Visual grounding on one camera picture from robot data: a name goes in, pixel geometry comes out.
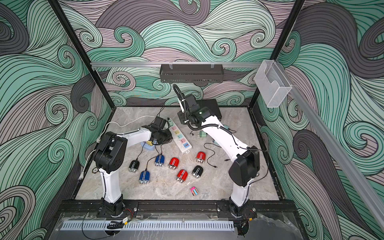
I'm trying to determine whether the black briefcase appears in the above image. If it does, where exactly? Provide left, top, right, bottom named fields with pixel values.
left=197, top=99, right=222, bottom=121

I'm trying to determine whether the pink striped small box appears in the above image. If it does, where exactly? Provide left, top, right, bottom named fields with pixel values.
left=190, top=187, right=199, bottom=196

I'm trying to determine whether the clear acrylic wall box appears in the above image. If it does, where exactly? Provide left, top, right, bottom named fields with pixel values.
left=254, top=60, right=292, bottom=108

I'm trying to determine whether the white power strip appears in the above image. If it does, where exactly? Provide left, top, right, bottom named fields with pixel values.
left=169, top=121, right=192, bottom=154

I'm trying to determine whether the black shaver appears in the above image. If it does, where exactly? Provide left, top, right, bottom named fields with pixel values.
left=129, top=160, right=140, bottom=173
left=192, top=165, right=204, bottom=179

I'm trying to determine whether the blue shaver front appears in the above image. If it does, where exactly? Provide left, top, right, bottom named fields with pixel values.
left=139, top=170, right=150, bottom=184

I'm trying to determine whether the white power cord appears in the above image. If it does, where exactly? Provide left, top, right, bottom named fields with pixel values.
left=78, top=114, right=157, bottom=181

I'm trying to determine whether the black wall shelf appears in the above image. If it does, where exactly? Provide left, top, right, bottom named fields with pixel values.
left=160, top=64, right=224, bottom=83

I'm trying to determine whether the red shaver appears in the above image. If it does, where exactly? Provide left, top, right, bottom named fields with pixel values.
left=168, top=158, right=180, bottom=170
left=176, top=170, right=188, bottom=183
left=196, top=152, right=206, bottom=164

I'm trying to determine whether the white slotted cable duct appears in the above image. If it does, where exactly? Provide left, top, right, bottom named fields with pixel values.
left=60, top=220, right=235, bottom=232

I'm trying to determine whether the blue shaver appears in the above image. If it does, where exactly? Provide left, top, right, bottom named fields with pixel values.
left=139, top=170, right=150, bottom=184
left=155, top=154, right=165, bottom=167

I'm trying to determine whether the aluminium wall rail back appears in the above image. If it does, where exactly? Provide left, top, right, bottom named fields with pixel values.
left=90, top=61, right=262, bottom=69

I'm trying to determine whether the light blue socket cube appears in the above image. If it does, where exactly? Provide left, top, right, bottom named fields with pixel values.
left=142, top=142, right=155, bottom=151

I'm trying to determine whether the aluminium wall rail right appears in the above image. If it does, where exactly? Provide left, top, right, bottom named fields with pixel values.
left=275, top=64, right=384, bottom=232

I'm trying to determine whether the aluminium wall rail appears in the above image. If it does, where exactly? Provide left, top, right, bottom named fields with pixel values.
left=90, top=61, right=262, bottom=69
left=275, top=64, right=384, bottom=232

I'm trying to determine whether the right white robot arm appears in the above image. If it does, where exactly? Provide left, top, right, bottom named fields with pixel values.
left=177, top=93, right=261, bottom=218

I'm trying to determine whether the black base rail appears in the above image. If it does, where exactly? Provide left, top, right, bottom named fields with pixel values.
left=58, top=200, right=297, bottom=219

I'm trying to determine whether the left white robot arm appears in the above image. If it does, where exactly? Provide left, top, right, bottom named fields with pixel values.
left=93, top=117, right=172, bottom=218

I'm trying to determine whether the green charger adapter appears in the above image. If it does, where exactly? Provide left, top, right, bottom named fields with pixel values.
left=168, top=118, right=175, bottom=127
left=199, top=131, right=207, bottom=138

